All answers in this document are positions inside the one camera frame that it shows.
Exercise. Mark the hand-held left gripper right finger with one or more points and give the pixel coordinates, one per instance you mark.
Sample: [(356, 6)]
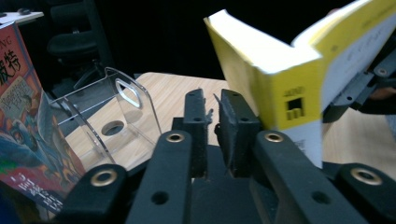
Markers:
[(238, 130)]

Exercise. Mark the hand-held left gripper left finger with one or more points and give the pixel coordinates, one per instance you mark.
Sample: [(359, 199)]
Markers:
[(197, 124)]

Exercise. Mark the clear acrylic book rack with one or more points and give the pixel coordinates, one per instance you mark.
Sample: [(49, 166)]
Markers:
[(130, 124)]

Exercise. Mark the yellow book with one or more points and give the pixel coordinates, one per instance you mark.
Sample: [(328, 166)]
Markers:
[(249, 62)]

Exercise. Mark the red illustrated book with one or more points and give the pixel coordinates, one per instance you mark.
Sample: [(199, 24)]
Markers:
[(28, 124)]

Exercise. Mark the black office chair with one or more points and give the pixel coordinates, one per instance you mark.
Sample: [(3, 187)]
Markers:
[(71, 45)]

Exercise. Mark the white desk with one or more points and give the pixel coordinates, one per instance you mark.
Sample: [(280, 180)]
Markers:
[(21, 18)]

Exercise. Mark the small black desk object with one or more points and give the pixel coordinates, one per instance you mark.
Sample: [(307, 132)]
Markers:
[(24, 11)]

